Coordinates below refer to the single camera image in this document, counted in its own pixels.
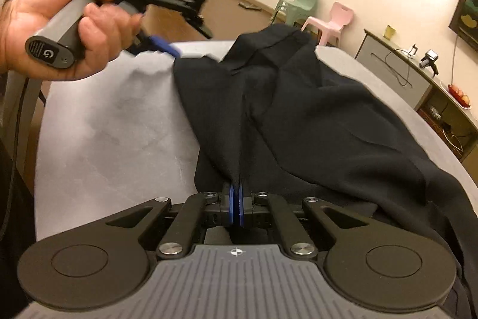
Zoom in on person's left hand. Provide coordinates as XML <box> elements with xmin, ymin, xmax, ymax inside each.
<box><xmin>0</xmin><ymin>0</ymin><xmax>143</xmax><ymax>81</ymax></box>

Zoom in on long media cabinet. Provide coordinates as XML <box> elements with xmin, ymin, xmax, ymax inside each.
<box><xmin>355</xmin><ymin>28</ymin><xmax>478</xmax><ymax>163</ymax></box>

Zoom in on black wall cable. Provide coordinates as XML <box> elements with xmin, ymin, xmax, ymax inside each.
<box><xmin>450</xmin><ymin>35</ymin><xmax>459</xmax><ymax>85</ymax></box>

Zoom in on green plastic chair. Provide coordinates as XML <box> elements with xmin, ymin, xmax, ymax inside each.
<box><xmin>270</xmin><ymin>0</ymin><xmax>320</xmax><ymax>29</ymax></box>

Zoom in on spare gripper device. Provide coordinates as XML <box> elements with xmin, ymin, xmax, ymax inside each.
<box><xmin>420</xmin><ymin>49</ymin><xmax>440</xmax><ymax>76</ymax></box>

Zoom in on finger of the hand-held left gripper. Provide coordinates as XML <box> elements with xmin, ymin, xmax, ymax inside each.
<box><xmin>127</xmin><ymin>34</ymin><xmax>182</xmax><ymax>59</ymax></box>

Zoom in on black pants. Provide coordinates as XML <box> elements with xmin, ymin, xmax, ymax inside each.
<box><xmin>174</xmin><ymin>24</ymin><xmax>478</xmax><ymax>319</ymax></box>

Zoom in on pink plastic chair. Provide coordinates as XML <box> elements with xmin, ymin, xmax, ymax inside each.
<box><xmin>300</xmin><ymin>2</ymin><xmax>354</xmax><ymax>48</ymax></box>

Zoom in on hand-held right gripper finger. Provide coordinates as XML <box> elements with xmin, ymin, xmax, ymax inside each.
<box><xmin>106</xmin><ymin>182</ymin><xmax>238</xmax><ymax>260</ymax></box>
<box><xmin>238</xmin><ymin>181</ymin><xmax>375</xmax><ymax>260</ymax></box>

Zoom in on black cable on drawer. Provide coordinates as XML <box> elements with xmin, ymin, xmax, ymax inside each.
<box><xmin>373</xmin><ymin>49</ymin><xmax>412</xmax><ymax>86</ymax></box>

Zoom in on white coiled cable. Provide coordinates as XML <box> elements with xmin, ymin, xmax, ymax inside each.
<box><xmin>442</xmin><ymin>124</ymin><xmax>466</xmax><ymax>152</ymax></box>

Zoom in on patterned wall tapestry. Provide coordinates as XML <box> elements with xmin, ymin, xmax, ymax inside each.
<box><xmin>449</xmin><ymin>0</ymin><xmax>478</xmax><ymax>53</ymax></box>

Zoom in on red fruit plate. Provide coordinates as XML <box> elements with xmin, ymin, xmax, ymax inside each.
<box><xmin>447</xmin><ymin>82</ymin><xmax>472</xmax><ymax>108</ymax></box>

